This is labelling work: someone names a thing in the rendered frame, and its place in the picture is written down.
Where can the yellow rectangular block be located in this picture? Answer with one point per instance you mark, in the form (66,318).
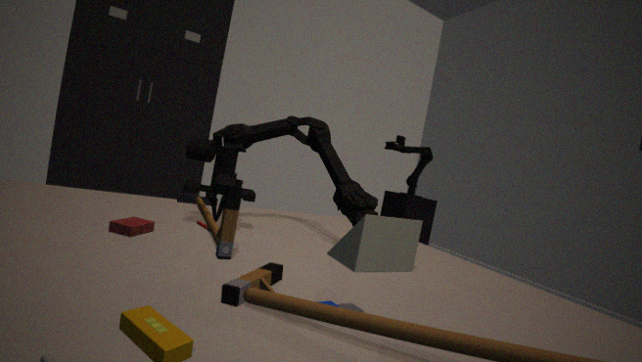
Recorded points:
(159,339)

